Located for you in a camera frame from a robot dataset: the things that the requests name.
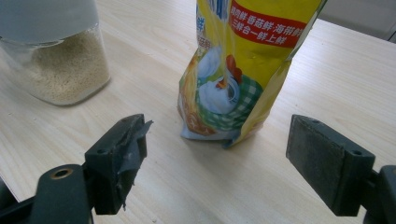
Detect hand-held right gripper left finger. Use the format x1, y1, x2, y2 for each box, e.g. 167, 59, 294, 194
83, 113, 154, 217

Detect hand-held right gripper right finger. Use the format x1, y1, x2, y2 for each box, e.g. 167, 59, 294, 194
285, 114, 376, 217

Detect clear glass jar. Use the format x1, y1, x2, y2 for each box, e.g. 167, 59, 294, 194
0, 23, 112, 107

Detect yellow seasoning bag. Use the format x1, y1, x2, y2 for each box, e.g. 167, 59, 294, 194
177, 0, 329, 149

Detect grey jar lid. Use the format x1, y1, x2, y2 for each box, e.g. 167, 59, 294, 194
0, 0, 101, 47

